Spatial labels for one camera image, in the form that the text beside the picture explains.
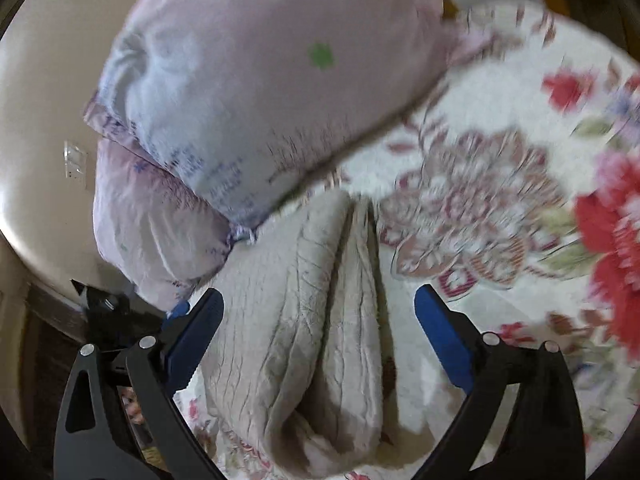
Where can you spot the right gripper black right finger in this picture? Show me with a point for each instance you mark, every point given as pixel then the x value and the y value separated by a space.
pixel 520 418

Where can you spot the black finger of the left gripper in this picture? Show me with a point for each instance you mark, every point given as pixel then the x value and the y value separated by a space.
pixel 180 309

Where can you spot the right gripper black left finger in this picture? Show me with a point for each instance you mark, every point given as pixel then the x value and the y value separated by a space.
pixel 93 438

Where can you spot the white floral bed sheet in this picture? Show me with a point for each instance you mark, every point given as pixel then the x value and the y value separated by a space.
pixel 513 190

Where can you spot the pink top pillow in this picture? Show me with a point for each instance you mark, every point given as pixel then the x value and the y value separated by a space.
pixel 239 99

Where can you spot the lavender patterned lower pillow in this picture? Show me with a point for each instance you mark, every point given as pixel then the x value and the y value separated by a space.
pixel 154 230

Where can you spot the white wall switch plate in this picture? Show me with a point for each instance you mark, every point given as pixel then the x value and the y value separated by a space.
pixel 75 161

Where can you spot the beige knitted small garment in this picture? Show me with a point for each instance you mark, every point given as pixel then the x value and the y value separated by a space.
pixel 295 368

